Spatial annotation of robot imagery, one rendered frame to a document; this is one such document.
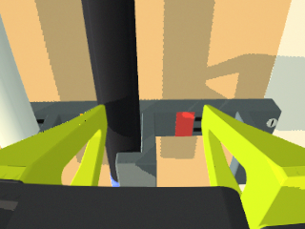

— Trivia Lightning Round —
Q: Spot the black metal bar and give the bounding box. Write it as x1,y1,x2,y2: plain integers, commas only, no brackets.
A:
81,0,141,186

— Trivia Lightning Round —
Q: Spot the white tube with red ends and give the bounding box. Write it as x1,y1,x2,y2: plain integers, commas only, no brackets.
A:
0,13,40,148

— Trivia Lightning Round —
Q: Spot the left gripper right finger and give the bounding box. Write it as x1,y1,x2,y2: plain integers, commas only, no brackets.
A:
202,105,305,229

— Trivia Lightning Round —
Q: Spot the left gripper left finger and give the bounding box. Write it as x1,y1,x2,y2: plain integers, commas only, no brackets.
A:
0,105,108,186

